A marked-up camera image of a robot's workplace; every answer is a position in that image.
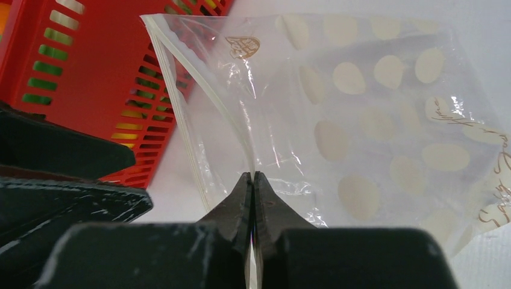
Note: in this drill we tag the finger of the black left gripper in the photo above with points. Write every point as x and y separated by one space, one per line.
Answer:
32 143
29 205

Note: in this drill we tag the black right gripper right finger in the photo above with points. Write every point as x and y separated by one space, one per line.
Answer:
292 253

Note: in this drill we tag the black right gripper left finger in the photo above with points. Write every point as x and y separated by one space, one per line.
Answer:
210 253

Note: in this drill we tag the clear dotted zip top bag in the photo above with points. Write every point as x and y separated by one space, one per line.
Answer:
355 121

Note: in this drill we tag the red plastic basket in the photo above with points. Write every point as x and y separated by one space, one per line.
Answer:
90 66

